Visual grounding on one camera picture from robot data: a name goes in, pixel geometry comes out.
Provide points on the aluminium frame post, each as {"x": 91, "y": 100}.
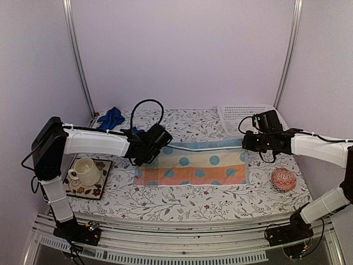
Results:
{"x": 295, "y": 24}
{"x": 71, "y": 29}

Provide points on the front aluminium rail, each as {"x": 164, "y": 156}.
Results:
{"x": 127, "y": 241}

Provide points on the red white patterned bowl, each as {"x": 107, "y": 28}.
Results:
{"x": 283, "y": 179}

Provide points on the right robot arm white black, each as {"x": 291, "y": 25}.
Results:
{"x": 312, "y": 151}

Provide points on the floral square coaster tile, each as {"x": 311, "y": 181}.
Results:
{"x": 78, "y": 190}

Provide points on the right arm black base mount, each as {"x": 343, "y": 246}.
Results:
{"x": 296, "y": 230}

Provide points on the right aluminium frame post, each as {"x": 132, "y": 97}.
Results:
{"x": 295, "y": 24}

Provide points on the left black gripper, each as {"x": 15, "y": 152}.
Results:
{"x": 156, "y": 154}

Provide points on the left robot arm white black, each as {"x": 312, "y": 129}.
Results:
{"x": 57, "y": 139}

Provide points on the white plastic perforated basket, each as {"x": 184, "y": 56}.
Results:
{"x": 232, "y": 115}

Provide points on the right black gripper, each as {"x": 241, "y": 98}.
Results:
{"x": 248, "y": 144}

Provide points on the light blue orange dotted towel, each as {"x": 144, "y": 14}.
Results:
{"x": 213, "y": 163}

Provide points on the cream ribbed mug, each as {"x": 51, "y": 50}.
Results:
{"x": 85, "y": 171}

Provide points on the left aluminium frame post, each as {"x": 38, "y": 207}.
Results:
{"x": 71, "y": 29}

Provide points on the dark blue towel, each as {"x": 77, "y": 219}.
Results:
{"x": 114, "y": 119}

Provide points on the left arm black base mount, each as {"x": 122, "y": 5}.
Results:
{"x": 88, "y": 233}

